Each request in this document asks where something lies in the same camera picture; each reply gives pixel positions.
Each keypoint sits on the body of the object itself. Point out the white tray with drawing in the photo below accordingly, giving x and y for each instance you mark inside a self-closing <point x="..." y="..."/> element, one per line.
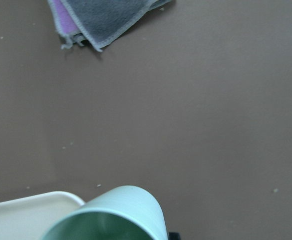
<point x="28" y="218"/>

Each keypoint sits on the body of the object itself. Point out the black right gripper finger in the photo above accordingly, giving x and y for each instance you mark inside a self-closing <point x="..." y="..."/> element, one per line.
<point x="174" y="236"/>

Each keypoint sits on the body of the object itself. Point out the mint green cup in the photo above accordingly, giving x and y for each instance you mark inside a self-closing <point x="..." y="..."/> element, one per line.
<point x="123" y="213"/>

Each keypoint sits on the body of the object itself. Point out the grey and purple cloth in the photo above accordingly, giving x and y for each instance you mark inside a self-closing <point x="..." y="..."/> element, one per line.
<point x="100" y="22"/>

